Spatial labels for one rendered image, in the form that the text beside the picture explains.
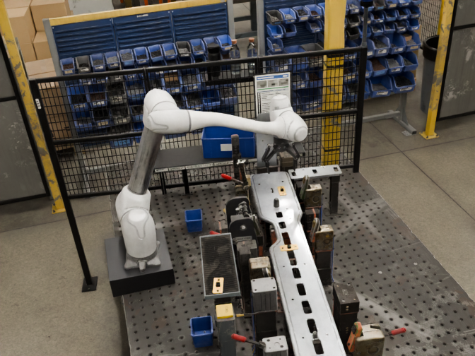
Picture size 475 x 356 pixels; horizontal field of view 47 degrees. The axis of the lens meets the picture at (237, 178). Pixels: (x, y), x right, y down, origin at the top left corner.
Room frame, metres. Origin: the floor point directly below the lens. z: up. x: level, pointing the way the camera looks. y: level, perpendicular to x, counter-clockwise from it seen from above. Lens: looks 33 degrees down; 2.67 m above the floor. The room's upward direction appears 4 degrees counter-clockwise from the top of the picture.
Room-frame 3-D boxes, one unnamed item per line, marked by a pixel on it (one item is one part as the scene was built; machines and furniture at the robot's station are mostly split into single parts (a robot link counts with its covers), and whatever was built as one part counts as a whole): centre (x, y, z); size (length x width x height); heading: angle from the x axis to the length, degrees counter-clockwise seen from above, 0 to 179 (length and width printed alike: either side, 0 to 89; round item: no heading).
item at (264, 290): (1.63, -0.07, 0.90); 0.13 x 0.10 x 0.41; 94
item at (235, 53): (3.07, -0.04, 1.53); 0.06 x 0.06 x 0.20
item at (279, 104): (2.42, -0.24, 1.48); 0.13 x 0.11 x 0.16; 18
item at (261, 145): (2.70, -0.18, 1.17); 0.12 x 0.01 x 0.34; 94
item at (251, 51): (3.07, -0.14, 1.53); 0.06 x 0.06 x 0.20
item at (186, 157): (2.85, 0.05, 1.02); 0.90 x 0.22 x 0.03; 94
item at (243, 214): (2.05, 0.00, 0.94); 0.18 x 0.13 x 0.49; 4
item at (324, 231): (2.04, -0.39, 0.87); 0.12 x 0.09 x 0.35; 94
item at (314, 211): (2.25, -0.37, 0.84); 0.11 x 0.08 x 0.29; 94
